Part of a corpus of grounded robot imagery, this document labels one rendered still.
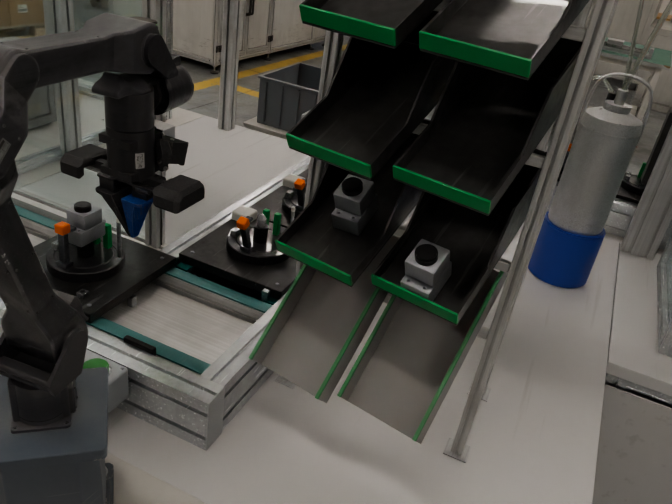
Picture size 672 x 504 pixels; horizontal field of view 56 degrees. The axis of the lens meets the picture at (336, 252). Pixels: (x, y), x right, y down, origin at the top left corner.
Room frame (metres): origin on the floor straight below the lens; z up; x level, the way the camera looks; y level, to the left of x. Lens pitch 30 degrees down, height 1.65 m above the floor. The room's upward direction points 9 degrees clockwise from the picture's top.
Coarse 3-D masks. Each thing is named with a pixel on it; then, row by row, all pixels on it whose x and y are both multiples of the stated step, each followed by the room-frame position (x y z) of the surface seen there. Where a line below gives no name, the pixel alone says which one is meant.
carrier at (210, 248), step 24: (240, 216) 1.26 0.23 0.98; (264, 216) 1.16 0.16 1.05; (216, 240) 1.17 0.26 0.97; (240, 240) 1.15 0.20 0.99; (264, 240) 1.15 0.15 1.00; (192, 264) 1.08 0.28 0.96; (216, 264) 1.07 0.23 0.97; (240, 264) 1.08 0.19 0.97; (264, 264) 1.10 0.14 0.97; (288, 264) 1.11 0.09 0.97; (288, 288) 1.04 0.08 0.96
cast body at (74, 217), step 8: (72, 208) 1.00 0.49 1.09; (80, 208) 0.99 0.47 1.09; (88, 208) 1.00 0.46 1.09; (96, 208) 1.01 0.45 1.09; (72, 216) 0.99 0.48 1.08; (80, 216) 0.98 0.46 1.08; (88, 216) 0.99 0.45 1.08; (96, 216) 1.00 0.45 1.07; (72, 224) 0.99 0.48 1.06; (80, 224) 0.98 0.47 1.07; (88, 224) 0.98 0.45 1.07; (96, 224) 1.00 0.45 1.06; (104, 224) 1.02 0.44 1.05; (72, 232) 0.97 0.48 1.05; (80, 232) 0.97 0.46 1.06; (88, 232) 0.98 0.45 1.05; (96, 232) 1.00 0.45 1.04; (104, 232) 1.02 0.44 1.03; (72, 240) 0.97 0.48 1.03; (80, 240) 0.97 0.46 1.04; (88, 240) 0.98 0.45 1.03
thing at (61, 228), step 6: (60, 222) 0.96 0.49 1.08; (60, 228) 0.94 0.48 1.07; (66, 228) 0.95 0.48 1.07; (72, 228) 0.97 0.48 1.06; (60, 234) 0.94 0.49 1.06; (66, 234) 0.95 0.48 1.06; (60, 240) 0.95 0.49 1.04; (66, 240) 0.95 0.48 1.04; (60, 246) 0.95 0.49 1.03; (66, 246) 0.95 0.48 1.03; (60, 252) 0.95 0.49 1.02; (66, 252) 0.95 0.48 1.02; (60, 258) 0.95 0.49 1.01; (66, 258) 0.95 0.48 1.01
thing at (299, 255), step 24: (408, 144) 0.98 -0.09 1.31; (336, 168) 0.90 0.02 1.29; (384, 168) 0.94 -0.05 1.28; (384, 192) 0.89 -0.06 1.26; (408, 192) 0.83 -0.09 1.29; (312, 216) 0.85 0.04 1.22; (384, 216) 0.84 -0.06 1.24; (288, 240) 0.81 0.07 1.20; (312, 240) 0.80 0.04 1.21; (336, 240) 0.80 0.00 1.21; (360, 240) 0.80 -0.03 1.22; (384, 240) 0.79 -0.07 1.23; (312, 264) 0.75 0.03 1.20; (336, 264) 0.76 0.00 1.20; (360, 264) 0.74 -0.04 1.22
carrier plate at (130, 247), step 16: (48, 240) 1.06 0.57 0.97; (112, 240) 1.10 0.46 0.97; (128, 240) 1.11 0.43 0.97; (128, 256) 1.05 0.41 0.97; (144, 256) 1.06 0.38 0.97; (160, 256) 1.07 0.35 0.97; (48, 272) 0.95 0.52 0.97; (128, 272) 0.99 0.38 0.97; (144, 272) 1.00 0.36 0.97; (160, 272) 1.03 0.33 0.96; (64, 288) 0.91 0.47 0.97; (80, 288) 0.92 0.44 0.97; (96, 288) 0.93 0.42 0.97; (112, 288) 0.93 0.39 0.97; (128, 288) 0.94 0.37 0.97; (96, 304) 0.88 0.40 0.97; (112, 304) 0.90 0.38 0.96
